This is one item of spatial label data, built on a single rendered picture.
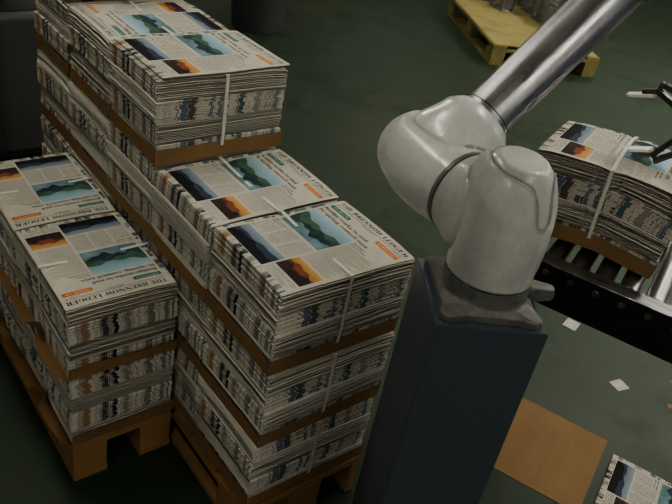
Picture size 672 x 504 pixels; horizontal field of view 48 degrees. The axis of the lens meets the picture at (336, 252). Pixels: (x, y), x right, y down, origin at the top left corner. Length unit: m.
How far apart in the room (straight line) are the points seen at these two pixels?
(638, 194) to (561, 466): 1.01
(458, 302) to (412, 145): 0.29
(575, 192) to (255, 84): 0.86
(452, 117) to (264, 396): 0.77
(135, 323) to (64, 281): 0.20
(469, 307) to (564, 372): 1.69
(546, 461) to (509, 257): 1.43
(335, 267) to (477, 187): 0.53
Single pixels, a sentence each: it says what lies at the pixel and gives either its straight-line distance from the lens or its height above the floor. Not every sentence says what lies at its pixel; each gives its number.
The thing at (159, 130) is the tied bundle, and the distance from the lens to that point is 1.91.
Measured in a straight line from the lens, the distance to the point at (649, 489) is 2.68.
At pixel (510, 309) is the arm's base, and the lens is 1.31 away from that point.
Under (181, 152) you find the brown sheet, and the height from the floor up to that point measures 0.86.
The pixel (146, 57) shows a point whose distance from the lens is 1.97.
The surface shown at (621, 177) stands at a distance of 1.95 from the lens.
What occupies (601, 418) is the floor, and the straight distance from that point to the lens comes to 2.84.
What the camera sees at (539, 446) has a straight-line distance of 2.62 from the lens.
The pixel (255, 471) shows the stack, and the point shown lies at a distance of 1.92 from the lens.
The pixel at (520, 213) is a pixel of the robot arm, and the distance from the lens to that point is 1.20.
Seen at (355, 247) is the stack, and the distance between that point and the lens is 1.73.
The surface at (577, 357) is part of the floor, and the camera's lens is 3.06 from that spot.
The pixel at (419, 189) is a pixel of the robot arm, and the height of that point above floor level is 1.15.
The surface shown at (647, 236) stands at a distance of 1.98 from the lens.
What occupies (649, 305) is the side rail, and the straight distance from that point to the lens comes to 1.93.
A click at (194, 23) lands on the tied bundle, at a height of 1.06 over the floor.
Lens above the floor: 1.75
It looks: 33 degrees down
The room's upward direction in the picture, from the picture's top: 11 degrees clockwise
